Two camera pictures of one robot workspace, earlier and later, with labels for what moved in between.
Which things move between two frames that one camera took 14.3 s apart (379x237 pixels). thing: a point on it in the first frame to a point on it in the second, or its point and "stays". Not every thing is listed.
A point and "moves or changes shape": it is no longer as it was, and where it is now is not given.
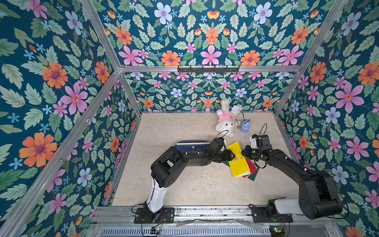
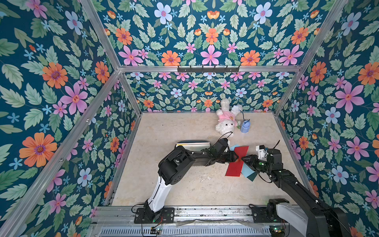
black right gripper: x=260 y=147 to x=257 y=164
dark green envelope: x=251 y=177 stays
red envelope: x=252 y=167 moves or changes shape
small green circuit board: x=155 y=231 stays
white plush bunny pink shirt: x=227 y=121 stays
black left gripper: x=227 y=157 stays
